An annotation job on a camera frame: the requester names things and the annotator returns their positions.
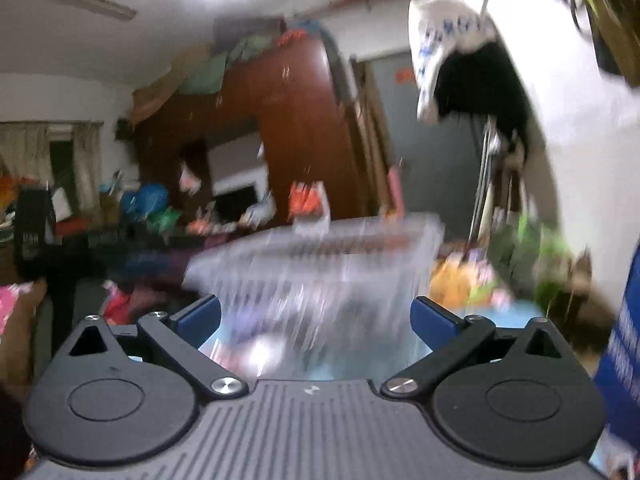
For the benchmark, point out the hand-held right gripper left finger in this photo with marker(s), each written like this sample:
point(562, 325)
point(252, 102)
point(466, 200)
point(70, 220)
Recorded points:
point(199, 319)

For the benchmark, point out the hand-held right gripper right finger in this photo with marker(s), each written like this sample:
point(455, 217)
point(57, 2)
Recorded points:
point(434, 321)

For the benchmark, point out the clear plastic lattice basket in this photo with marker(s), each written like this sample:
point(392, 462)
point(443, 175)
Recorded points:
point(320, 270)

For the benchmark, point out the yellow cloth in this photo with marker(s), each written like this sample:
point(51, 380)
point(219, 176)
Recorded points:
point(460, 282)

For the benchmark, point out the patterned curtain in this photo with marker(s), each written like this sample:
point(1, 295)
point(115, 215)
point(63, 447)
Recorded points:
point(25, 160)

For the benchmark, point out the pink floral blanket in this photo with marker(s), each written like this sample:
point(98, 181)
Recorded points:
point(15, 305)

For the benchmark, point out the blue plastic bag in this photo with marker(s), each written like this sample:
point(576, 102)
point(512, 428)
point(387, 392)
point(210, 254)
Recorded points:
point(145, 202)

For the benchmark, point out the green white plastic bag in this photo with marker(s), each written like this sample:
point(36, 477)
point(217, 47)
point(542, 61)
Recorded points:
point(530, 255)

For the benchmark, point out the black monitor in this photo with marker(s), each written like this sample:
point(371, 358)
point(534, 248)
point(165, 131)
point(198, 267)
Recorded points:
point(235, 205)

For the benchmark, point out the pink bottle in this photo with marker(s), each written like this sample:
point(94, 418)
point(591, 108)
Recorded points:
point(396, 190)

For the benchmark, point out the pink white hanging bag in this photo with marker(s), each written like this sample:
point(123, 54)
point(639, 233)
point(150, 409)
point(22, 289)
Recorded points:
point(189, 177)

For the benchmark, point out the metal poles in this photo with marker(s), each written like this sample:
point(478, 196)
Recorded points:
point(482, 185)

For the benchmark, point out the grey door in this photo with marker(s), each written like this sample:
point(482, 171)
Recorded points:
point(440, 170)

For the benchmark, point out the red orange bag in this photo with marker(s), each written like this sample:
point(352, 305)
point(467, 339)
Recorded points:
point(307, 202)

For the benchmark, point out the blue tote bag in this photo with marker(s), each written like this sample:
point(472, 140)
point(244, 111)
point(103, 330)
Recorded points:
point(622, 340)

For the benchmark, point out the brown wooden wardrobe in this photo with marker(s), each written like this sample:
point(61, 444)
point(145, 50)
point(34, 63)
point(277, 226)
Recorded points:
point(300, 125)

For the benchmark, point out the fluorescent tube fixture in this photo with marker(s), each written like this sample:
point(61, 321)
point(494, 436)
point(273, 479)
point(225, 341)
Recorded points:
point(90, 1)

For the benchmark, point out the black hanging garment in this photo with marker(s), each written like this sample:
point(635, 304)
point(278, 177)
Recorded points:
point(480, 85)

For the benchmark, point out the green cloth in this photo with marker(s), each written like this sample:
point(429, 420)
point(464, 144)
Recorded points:
point(220, 67)

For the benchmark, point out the white printed hanging bag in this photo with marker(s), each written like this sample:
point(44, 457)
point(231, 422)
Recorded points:
point(435, 35)

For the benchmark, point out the olive cloth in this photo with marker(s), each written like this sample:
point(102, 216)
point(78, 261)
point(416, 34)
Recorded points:
point(615, 15)

